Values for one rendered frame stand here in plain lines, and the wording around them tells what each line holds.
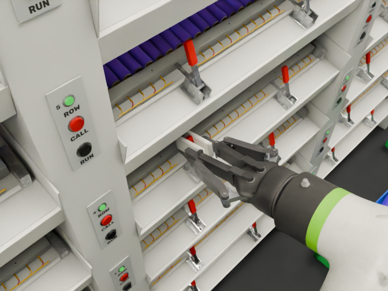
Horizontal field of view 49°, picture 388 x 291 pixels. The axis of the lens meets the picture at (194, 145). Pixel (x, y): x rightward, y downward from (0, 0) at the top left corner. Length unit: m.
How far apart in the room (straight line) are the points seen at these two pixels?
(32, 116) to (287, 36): 0.48
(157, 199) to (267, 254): 0.86
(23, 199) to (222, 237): 0.72
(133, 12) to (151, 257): 0.59
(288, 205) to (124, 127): 0.25
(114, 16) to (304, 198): 0.32
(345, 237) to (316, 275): 1.03
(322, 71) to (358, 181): 0.87
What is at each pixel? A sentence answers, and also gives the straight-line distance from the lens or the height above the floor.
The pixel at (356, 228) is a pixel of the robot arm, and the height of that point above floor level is 0.95.
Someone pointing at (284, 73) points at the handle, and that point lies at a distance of 0.89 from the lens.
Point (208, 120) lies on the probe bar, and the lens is 0.83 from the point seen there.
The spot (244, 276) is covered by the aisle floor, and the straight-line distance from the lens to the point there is 1.53.
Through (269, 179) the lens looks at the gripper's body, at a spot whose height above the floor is 0.91.
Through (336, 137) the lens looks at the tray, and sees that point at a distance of 1.46.
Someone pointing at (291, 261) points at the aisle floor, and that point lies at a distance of 1.58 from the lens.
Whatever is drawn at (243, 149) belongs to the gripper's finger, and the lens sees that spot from 0.71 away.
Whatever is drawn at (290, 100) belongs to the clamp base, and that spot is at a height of 0.76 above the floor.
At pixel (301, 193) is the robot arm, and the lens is 0.58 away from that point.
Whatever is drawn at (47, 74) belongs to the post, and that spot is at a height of 1.14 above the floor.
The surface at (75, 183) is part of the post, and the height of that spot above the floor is 0.98.
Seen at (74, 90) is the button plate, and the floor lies 1.11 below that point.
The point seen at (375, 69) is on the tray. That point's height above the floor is 0.56.
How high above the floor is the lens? 1.40
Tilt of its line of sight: 50 degrees down
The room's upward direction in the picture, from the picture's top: straight up
